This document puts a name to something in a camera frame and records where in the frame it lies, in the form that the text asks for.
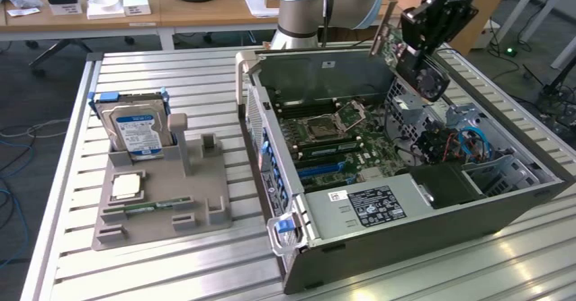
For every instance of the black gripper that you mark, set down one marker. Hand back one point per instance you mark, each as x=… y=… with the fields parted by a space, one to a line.
x=441 y=21

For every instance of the graphics card with black fan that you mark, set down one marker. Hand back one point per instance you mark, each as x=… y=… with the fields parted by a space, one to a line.
x=433 y=81

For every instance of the white socket box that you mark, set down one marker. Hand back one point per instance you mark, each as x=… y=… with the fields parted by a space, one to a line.
x=486 y=39

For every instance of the device with green light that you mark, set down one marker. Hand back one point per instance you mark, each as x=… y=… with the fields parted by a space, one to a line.
x=510 y=50

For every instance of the perforated metal cage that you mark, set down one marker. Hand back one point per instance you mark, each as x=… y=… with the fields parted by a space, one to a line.
x=411 y=125

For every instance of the black stand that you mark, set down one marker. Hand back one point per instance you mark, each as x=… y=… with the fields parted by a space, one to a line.
x=551 y=90

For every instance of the silver socket cover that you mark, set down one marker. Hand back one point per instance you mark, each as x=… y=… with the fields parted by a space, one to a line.
x=351 y=115

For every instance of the stack of white papers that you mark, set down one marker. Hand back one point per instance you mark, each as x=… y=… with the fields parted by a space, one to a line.
x=259 y=7

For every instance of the green motherboard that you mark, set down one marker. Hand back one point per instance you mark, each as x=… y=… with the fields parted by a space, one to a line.
x=378 y=152

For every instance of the CPU socket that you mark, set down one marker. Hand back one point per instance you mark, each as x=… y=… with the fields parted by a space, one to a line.
x=322 y=130

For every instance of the silver chipset heatsink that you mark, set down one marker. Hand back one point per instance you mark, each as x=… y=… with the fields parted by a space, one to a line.
x=371 y=174

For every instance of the silver disk bay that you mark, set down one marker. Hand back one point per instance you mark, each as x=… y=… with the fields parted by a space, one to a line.
x=509 y=176

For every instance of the blue expansion slot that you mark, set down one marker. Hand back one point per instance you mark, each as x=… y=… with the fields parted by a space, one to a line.
x=319 y=171

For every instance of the wooden desk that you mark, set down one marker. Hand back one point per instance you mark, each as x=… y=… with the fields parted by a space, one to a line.
x=203 y=11
x=41 y=22

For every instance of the silver power supply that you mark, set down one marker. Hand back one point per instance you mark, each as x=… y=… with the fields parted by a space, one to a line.
x=329 y=213

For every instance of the white cube box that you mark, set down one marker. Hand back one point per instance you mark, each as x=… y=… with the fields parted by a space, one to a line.
x=135 y=5

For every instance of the open grey PC case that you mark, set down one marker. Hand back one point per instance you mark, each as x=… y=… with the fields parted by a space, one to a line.
x=405 y=253

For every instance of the blue release latch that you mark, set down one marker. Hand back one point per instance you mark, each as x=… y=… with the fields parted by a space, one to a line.
x=283 y=227

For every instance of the flat white box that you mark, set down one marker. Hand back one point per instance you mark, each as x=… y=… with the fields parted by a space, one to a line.
x=109 y=15

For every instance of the hard disk in blue carrier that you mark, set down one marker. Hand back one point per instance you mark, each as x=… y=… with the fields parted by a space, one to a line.
x=135 y=132

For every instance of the white tape roll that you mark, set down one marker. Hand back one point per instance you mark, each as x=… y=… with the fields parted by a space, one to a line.
x=94 y=4

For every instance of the grey parts rack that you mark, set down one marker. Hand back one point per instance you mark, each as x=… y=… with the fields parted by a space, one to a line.
x=158 y=186

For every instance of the black and white box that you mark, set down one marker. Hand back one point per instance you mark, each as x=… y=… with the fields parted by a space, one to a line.
x=63 y=9

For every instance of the green RAM stick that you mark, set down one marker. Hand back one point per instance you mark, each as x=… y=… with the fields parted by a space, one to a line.
x=149 y=206

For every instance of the silver CPU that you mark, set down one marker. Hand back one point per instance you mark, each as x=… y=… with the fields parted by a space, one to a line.
x=126 y=186

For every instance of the black chair base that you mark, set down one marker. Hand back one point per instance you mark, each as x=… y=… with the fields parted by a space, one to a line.
x=50 y=54

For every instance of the white card pink print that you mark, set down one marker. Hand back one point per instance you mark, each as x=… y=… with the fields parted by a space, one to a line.
x=23 y=11

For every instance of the silver drive bracket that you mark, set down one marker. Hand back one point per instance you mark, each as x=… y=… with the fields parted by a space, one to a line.
x=463 y=115

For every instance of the white desk frame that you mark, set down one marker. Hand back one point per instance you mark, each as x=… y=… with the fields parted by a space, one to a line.
x=565 y=56

